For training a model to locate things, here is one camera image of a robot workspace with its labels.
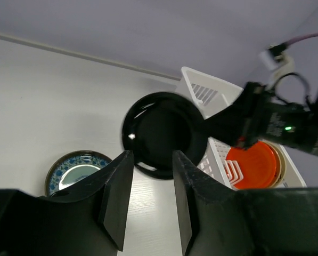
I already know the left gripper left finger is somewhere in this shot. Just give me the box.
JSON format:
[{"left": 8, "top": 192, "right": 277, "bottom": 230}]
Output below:
[{"left": 39, "top": 150, "right": 134, "bottom": 251}]

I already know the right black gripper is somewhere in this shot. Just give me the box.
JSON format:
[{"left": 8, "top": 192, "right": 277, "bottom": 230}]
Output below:
[{"left": 196, "top": 82, "right": 270, "bottom": 150}]

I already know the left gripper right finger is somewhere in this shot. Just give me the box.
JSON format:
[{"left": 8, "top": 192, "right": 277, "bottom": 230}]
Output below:
[{"left": 173, "top": 151, "right": 244, "bottom": 255}]

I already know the orange plate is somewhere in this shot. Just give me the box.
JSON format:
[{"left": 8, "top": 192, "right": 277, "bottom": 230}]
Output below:
[{"left": 226, "top": 141, "right": 277, "bottom": 189}]

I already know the blue patterned plate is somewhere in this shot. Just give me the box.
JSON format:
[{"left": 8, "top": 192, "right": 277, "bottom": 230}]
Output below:
[{"left": 45, "top": 150, "right": 112, "bottom": 197}]

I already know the cream floral plate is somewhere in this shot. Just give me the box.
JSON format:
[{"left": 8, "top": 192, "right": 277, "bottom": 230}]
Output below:
[{"left": 266, "top": 142, "right": 286, "bottom": 188}]

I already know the black plate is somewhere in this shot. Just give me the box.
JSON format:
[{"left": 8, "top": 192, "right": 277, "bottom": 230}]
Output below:
[{"left": 121, "top": 92, "right": 208, "bottom": 180}]

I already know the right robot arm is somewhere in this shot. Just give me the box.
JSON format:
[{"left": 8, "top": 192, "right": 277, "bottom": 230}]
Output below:
[{"left": 197, "top": 73, "right": 318, "bottom": 157}]

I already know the white plastic dish rack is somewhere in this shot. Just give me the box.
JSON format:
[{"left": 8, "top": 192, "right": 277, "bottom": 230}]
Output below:
[{"left": 177, "top": 67, "right": 306, "bottom": 189}]

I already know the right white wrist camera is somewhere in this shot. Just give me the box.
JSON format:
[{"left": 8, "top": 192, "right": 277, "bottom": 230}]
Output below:
[{"left": 258, "top": 43, "right": 295, "bottom": 81}]

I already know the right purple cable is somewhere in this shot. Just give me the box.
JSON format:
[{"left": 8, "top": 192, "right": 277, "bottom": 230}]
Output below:
[{"left": 285, "top": 31, "right": 318, "bottom": 47}]

